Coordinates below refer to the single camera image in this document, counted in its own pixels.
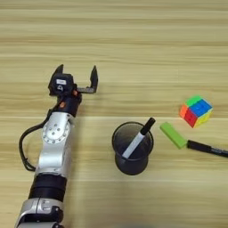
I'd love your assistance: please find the colourful puzzle cube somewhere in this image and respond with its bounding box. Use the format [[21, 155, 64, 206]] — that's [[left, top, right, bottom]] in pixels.
[[179, 94, 214, 129]]

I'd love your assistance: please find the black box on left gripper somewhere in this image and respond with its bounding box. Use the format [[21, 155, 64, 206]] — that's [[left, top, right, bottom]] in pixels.
[[48, 72, 75, 96]]

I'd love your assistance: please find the black mesh pen cup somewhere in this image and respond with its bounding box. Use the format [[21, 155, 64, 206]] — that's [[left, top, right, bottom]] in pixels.
[[111, 121, 155, 176]]

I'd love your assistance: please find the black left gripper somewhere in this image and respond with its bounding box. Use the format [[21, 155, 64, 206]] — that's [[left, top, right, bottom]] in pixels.
[[53, 63, 99, 118]]

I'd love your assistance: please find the black marker pen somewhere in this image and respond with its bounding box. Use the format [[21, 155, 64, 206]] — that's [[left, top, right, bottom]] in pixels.
[[186, 139, 228, 159]]

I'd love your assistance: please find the green rectangular block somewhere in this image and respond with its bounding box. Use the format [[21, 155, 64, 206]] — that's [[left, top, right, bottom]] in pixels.
[[159, 121, 188, 150]]

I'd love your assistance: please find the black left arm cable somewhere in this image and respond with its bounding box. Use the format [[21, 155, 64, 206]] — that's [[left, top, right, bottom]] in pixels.
[[18, 122, 49, 173]]

